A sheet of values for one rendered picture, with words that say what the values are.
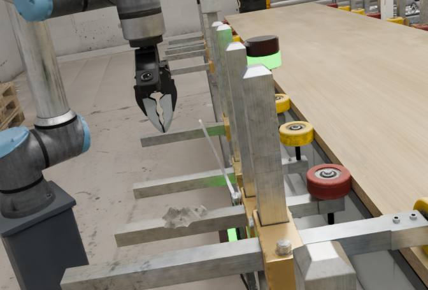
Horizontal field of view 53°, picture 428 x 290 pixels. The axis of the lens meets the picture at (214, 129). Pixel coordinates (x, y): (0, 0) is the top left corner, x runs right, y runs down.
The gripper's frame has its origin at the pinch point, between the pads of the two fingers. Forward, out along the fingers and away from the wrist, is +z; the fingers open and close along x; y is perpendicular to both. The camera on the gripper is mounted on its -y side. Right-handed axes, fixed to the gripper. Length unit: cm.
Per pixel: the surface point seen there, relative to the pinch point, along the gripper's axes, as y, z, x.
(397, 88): 21, 8, -64
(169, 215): -19.4, 10.5, 0.3
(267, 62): -19.4, -15.3, -21.5
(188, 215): -21.2, 10.2, -3.4
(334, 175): -21.4, 7.2, -31.2
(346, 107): 13.3, 7.5, -46.5
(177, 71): 129, 16, -1
